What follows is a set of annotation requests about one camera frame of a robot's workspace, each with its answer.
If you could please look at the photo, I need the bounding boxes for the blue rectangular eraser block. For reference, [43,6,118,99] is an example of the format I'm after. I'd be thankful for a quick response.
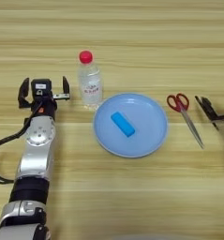
[110,112,137,138]

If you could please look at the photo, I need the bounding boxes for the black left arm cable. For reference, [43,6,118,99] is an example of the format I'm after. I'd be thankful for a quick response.
[0,104,44,186]

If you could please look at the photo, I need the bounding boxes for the light blue round plate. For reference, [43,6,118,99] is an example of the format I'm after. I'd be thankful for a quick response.
[93,92,169,158]

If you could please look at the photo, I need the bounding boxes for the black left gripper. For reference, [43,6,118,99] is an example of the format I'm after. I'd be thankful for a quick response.
[17,75,70,121]

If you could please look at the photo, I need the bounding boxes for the red-handled metal scissors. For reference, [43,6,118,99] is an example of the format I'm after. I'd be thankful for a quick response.
[166,92,205,150]

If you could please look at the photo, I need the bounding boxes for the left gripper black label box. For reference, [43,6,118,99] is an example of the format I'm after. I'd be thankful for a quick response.
[30,78,52,98]

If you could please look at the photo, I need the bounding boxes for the thin black pen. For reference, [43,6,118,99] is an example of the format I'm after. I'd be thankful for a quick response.
[194,95,219,131]

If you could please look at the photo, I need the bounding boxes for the clear red-capped water bottle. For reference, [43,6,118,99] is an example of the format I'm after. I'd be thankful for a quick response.
[78,50,104,111]

